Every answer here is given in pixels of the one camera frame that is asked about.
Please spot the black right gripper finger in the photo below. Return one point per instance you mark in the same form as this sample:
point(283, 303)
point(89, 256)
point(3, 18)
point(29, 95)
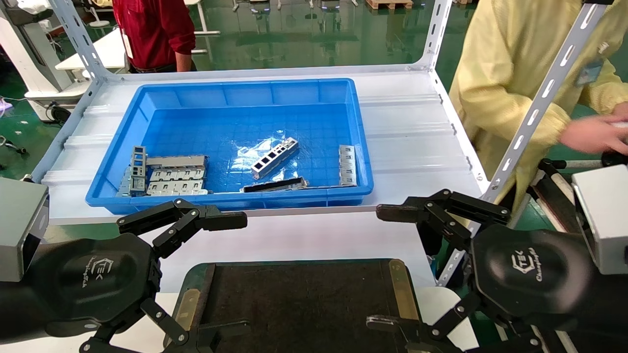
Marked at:
point(392, 213)
point(382, 322)

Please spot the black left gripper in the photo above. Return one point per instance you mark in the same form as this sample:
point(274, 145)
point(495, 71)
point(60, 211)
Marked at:
point(88, 279)

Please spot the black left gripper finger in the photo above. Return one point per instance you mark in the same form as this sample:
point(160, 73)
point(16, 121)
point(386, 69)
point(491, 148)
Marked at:
point(225, 220)

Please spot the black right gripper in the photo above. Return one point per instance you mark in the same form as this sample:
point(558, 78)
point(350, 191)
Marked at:
point(530, 274)

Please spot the metal part with square holes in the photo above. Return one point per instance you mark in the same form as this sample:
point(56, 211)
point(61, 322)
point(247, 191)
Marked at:
point(274, 158)

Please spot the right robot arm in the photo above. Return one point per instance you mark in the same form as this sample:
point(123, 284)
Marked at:
point(611, 309)

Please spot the metal cage part with tabs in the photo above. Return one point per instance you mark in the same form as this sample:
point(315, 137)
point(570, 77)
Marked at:
point(176, 174)
point(176, 187)

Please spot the metal part with black face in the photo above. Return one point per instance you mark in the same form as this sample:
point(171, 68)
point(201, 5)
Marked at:
point(274, 185)

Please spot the short metal cage part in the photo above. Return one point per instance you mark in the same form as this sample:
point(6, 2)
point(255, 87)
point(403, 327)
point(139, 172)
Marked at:
point(347, 165)

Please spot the long plain grey metal part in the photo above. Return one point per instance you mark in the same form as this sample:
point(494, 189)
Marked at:
point(176, 161)

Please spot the black container tray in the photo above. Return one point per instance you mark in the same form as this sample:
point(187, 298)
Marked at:
point(304, 304)

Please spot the upright metal part with holes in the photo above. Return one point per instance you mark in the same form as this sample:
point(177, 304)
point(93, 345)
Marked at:
point(138, 159)

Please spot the bystander bare hand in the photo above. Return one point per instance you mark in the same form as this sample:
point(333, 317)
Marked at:
point(588, 135)

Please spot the clear plastic film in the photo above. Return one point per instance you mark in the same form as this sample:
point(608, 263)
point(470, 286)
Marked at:
point(240, 152)

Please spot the white metal shelf rack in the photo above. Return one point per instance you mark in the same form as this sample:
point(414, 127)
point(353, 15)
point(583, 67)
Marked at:
point(412, 137)

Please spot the black and white tube cart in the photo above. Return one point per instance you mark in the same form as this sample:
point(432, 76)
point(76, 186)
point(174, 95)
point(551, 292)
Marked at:
point(554, 196)

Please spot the blue plastic bin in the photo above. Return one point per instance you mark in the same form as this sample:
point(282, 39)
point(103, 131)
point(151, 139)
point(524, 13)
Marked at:
point(221, 103)

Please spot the person in yellow coat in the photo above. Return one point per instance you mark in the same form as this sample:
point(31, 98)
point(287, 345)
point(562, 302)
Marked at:
point(505, 73)

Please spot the white ID badge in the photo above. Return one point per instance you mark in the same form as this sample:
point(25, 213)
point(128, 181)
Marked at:
point(127, 44)

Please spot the person in red shirt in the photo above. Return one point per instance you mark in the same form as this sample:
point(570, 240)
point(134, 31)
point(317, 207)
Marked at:
point(157, 29)

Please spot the white background table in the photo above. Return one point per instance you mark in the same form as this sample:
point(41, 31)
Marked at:
point(105, 51)

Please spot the wooden pallet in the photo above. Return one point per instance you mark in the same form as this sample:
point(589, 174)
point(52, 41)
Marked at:
point(390, 4)

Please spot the white machine base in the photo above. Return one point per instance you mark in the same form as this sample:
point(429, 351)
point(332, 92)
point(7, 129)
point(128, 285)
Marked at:
point(29, 54)

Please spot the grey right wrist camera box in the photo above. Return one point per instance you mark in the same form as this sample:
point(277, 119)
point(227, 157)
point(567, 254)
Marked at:
point(606, 215)

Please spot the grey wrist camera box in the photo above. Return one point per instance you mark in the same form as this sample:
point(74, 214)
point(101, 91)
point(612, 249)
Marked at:
point(606, 215)
point(19, 225)

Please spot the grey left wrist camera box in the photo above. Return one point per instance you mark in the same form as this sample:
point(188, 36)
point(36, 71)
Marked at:
point(19, 225)

